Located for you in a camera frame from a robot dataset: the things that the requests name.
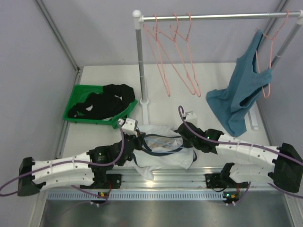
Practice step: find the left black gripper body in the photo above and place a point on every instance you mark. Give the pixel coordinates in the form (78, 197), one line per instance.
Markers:
(138, 138)

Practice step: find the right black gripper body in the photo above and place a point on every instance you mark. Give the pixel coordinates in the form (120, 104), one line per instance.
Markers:
(190, 144)

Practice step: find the white navy-trimmed tank top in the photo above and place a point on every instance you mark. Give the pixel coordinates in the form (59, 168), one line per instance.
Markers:
(145, 163)

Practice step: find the blue hanger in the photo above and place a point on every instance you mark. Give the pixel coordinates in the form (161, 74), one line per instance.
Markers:
(161, 148)

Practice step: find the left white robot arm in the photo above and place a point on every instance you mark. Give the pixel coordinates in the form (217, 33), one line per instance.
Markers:
(102, 158)

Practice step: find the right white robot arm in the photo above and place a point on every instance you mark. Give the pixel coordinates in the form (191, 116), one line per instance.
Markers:
(281, 166)

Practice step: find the teal tank top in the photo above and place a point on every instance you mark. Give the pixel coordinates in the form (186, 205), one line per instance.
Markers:
(230, 105)

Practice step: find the pink hanger holding teal top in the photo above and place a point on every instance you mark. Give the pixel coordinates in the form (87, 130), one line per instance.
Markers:
(272, 39)

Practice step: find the black garment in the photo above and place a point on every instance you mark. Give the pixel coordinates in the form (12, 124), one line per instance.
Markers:
(111, 101)

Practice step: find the green plastic bin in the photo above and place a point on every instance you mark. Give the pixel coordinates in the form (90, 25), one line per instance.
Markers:
(79, 94)

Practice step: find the silver clothes rack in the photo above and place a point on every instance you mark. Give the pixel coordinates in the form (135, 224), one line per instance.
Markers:
(139, 19)

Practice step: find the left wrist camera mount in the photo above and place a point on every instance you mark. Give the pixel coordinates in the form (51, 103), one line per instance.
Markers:
(129, 126)

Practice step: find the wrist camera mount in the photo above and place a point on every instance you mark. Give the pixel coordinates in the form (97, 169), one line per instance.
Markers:
(190, 117)
(129, 126)

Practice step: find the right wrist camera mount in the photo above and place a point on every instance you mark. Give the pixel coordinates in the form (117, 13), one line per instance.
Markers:
(190, 117)

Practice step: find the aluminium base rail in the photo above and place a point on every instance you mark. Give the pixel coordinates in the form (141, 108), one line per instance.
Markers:
(126, 178)

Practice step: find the perforated cable tray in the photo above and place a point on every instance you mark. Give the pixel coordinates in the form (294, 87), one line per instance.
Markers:
(144, 196)

